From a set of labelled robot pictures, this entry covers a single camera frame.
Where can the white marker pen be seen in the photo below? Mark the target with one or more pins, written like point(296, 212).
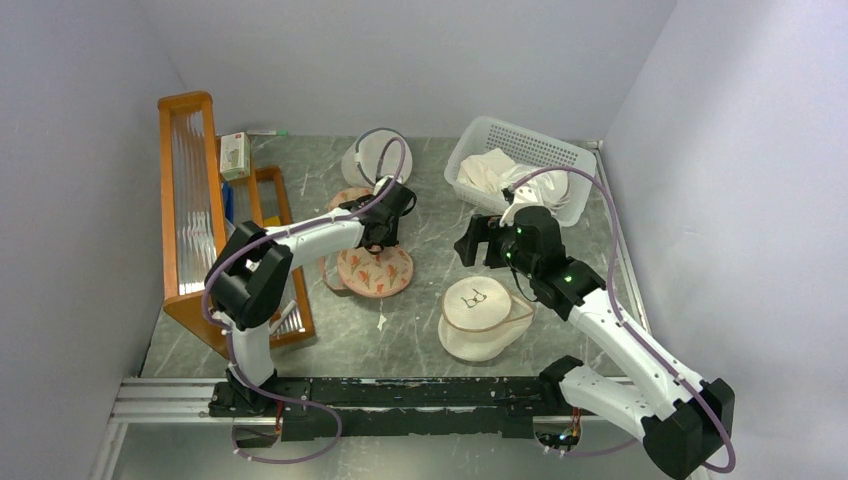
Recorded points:
point(268, 133)

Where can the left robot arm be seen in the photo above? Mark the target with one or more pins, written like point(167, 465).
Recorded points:
point(245, 285)

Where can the floral mesh laundry bag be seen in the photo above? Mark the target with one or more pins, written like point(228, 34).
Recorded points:
point(366, 273)

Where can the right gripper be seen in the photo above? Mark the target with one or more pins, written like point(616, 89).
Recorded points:
point(483, 228)

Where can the orange wooden rack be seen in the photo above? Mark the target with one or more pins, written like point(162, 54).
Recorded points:
point(197, 215)

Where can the beige round laundry bag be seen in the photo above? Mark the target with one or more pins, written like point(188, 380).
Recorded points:
point(480, 317)

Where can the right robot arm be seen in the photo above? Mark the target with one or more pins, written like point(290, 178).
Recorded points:
point(678, 417)

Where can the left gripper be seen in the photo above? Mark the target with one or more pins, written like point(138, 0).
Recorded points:
point(392, 241)

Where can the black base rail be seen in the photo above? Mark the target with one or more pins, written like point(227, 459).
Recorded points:
point(320, 407)

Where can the white cloth in basket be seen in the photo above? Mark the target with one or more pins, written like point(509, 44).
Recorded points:
point(494, 171)

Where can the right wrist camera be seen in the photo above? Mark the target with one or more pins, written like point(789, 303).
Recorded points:
point(518, 198)

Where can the white plastic basket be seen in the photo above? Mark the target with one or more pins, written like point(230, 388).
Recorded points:
point(526, 147)

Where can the white cylindrical laundry bag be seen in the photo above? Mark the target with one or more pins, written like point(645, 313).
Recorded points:
point(377, 153)

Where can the small white carton box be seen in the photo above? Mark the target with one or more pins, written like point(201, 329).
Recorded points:
point(235, 156)

